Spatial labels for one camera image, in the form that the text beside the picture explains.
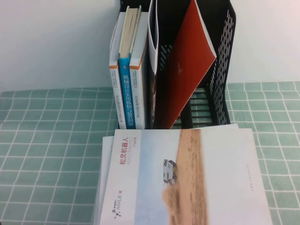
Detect red cover book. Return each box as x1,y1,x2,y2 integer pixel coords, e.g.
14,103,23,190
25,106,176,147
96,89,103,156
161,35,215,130
153,0,218,129

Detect white book orange stripe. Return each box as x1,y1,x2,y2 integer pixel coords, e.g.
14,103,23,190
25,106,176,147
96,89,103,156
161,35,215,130
109,11,128,130
129,11,150,130

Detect blue spine book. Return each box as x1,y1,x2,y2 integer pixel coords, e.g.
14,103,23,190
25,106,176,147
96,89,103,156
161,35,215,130
118,5,143,130

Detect black plastic book holder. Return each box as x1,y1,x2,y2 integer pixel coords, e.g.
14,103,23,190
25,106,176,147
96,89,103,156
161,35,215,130
118,0,237,130

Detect white curved magazine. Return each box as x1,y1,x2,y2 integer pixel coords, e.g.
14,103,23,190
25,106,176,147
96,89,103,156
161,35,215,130
147,0,161,129

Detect white paper booklet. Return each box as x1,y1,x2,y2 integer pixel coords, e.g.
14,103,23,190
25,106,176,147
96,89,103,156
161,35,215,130
98,123,239,225
92,137,106,225

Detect AgileX robot brochure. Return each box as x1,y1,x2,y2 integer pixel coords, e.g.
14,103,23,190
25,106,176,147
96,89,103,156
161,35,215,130
99,128,274,225

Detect green checked tablecloth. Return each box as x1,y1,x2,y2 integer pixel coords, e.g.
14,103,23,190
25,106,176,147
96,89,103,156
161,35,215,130
0,81,300,225

